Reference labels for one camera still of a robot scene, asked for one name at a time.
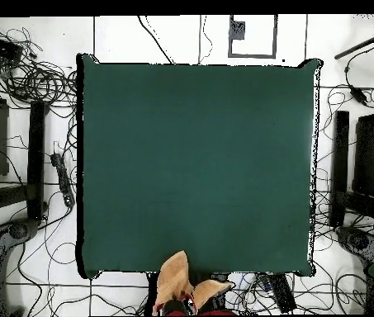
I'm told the grey square floor frame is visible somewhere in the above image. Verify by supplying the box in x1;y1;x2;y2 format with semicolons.
228;14;278;59

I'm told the black power strip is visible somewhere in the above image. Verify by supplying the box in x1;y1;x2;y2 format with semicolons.
50;152;76;208
267;272;297;314

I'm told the grey pedestal leg with caster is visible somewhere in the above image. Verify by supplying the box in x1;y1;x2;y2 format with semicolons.
335;225;374;267
0;217;40;316

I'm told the long black cable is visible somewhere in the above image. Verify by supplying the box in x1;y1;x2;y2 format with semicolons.
137;15;174;64

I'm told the black electronics box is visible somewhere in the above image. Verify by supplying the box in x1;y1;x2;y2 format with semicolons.
0;33;24;62

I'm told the black metal frame stand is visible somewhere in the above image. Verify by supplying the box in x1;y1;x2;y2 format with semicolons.
0;72;49;225
329;110;374;229

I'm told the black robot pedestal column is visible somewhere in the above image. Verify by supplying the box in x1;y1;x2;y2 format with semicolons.
144;271;229;316

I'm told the dark green table cloth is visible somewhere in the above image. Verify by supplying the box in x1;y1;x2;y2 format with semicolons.
75;53;323;280

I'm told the tan terry towel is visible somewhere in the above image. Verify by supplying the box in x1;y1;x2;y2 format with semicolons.
151;249;235;316

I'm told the black coiled cable bundle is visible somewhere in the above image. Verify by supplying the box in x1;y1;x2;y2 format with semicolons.
0;26;78;106

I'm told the dark grey square plate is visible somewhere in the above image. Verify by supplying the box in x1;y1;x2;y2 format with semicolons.
229;20;246;40

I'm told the black tripod pole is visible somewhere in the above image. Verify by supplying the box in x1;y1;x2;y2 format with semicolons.
334;14;374;61

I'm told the black power adapter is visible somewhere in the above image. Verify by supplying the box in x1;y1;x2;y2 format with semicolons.
348;84;369;106

